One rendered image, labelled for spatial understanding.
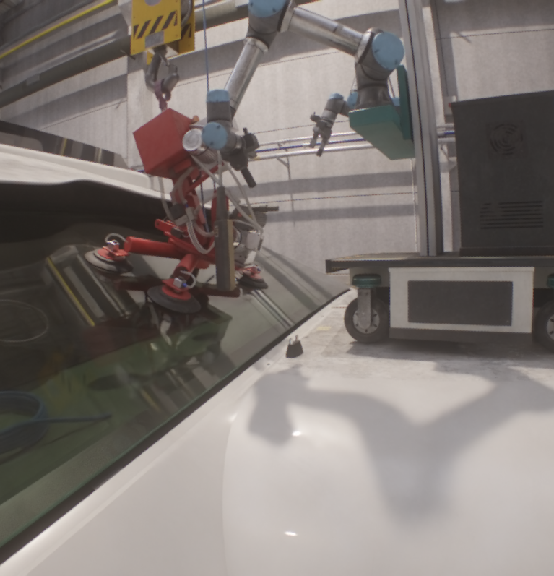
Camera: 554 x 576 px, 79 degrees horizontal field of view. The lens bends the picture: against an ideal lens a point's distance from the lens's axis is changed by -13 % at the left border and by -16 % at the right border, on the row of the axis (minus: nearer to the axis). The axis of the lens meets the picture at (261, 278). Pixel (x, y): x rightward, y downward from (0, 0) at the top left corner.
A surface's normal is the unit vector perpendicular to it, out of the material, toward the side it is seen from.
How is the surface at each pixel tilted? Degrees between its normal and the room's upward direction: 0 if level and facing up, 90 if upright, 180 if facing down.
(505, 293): 90
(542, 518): 34
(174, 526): 51
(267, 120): 90
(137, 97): 90
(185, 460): 39
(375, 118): 90
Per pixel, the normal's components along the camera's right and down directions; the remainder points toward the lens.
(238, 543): -0.29, -0.64
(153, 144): -0.36, 0.10
